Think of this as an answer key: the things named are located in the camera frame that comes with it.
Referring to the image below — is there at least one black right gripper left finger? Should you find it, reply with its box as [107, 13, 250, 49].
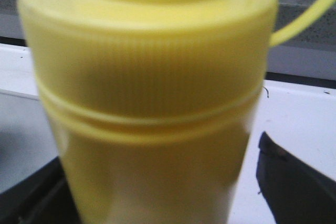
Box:
[1, 157, 81, 223]

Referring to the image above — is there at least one silver electronic kitchen scale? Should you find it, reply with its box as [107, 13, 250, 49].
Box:
[1, 90, 58, 193]

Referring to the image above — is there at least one yellow squeeze bottle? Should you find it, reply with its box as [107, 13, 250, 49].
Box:
[17, 0, 336, 224]

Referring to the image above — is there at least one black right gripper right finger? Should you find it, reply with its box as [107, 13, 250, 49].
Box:
[256, 132, 335, 223]

